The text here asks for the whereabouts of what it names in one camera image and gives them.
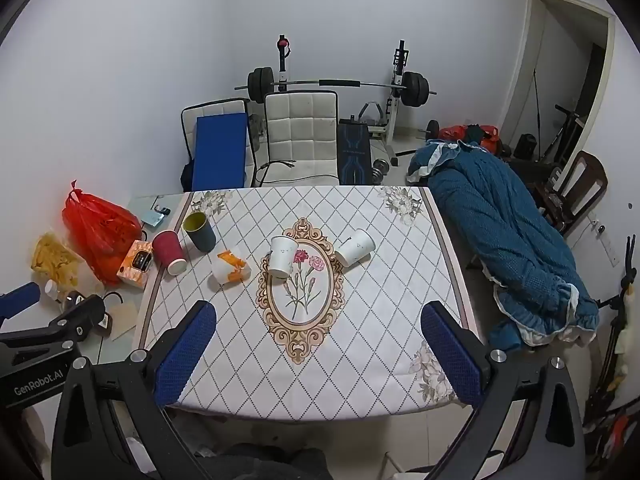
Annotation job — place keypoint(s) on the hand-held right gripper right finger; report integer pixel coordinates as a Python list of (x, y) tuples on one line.
[(452, 360)]

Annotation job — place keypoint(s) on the orange tissue box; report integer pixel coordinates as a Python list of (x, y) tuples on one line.
[(135, 266)]

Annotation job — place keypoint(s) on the brown wooden chair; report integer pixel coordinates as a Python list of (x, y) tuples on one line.
[(586, 180)]

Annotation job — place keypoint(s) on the teal quilted blanket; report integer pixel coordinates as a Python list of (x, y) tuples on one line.
[(500, 230)]

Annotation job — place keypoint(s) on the orange and white paper cup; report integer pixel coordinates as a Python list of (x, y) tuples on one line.
[(229, 272)]

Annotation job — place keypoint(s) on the black and blue panel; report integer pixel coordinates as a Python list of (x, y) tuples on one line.
[(354, 152)]

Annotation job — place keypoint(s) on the white quilted chair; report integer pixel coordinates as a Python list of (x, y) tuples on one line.
[(300, 130)]

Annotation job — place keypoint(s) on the white chair with black trim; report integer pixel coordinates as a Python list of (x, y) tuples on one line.
[(215, 106)]

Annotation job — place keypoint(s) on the metal dumbbell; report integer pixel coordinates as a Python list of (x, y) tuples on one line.
[(380, 168)]

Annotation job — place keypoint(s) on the yellow plastic bag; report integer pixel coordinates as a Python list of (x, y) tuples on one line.
[(52, 260)]

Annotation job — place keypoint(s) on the light blue small box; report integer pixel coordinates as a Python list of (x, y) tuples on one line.
[(152, 217)]

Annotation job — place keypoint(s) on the printed diamond pattern tablecloth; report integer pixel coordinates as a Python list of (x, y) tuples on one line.
[(360, 330)]

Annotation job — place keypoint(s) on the white weight bench rack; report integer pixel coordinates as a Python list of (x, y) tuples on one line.
[(395, 112)]

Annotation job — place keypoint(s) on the white power strip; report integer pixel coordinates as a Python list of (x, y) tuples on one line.
[(607, 247)]

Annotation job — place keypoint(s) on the dark green cup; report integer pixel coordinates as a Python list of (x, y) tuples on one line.
[(202, 237)]

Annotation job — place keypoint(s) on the barbell with black plates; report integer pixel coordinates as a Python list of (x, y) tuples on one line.
[(340, 82)]

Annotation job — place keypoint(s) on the blue mat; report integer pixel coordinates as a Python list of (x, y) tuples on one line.
[(220, 152)]

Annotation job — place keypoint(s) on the red paper cup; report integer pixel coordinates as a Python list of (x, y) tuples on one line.
[(167, 250)]

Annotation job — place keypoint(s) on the black bag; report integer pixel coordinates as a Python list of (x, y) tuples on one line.
[(525, 145)]

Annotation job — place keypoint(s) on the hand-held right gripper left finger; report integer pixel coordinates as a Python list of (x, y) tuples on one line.
[(185, 355)]

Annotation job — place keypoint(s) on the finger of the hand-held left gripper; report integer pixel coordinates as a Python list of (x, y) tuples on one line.
[(75, 320), (20, 297)]

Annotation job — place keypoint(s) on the red plastic bag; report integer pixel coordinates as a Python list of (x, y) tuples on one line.
[(97, 232)]

